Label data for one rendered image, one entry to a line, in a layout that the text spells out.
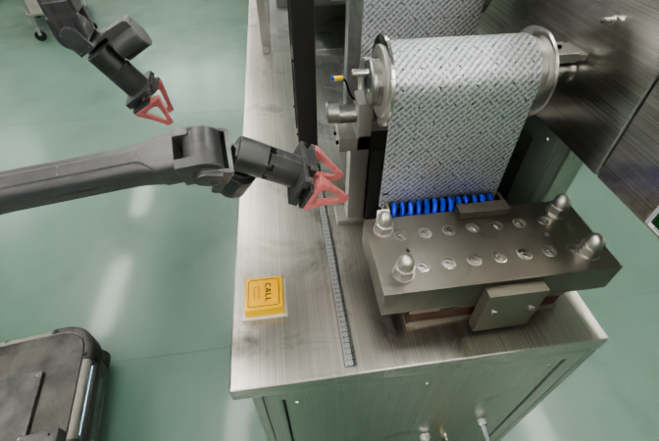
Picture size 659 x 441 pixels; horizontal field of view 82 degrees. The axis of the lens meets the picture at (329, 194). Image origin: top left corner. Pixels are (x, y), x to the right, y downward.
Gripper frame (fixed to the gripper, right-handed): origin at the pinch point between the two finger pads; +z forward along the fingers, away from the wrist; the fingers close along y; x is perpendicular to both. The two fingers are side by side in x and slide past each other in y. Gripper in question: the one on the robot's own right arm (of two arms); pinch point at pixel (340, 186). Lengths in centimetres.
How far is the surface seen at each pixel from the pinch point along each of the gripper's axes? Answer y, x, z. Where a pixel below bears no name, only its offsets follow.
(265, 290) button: 9.8, -21.2, -5.8
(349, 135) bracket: -8.0, 5.9, -0.2
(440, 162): -0.3, 11.9, 13.9
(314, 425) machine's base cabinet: 26, -41, 13
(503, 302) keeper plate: 21.5, 4.3, 24.3
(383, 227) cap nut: 7.9, 0.4, 7.1
